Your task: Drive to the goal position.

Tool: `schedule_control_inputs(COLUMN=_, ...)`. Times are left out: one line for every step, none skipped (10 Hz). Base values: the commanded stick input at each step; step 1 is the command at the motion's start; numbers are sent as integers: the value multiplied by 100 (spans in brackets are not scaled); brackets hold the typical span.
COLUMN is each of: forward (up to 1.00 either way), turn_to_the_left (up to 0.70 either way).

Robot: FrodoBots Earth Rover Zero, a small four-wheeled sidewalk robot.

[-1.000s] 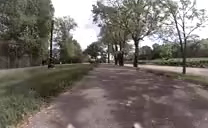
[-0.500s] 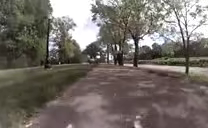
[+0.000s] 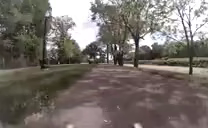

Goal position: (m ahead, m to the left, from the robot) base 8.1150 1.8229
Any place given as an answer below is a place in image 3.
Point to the group of people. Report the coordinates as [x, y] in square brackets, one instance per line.
[118, 56]

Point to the tree with thin crown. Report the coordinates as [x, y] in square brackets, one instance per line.
[136, 40]

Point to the grey asphalt path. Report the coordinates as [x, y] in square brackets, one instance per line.
[132, 96]

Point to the robot's own part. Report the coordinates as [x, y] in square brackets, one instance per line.
[137, 125]
[69, 126]

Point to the row of trees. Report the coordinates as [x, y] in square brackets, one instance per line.
[178, 48]

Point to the pale side road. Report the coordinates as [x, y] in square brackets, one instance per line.
[185, 69]

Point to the hedge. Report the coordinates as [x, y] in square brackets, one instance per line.
[188, 62]

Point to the bare thin tree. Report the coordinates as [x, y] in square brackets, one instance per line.
[190, 46]

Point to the wood of green trees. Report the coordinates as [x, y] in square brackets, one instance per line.
[18, 30]

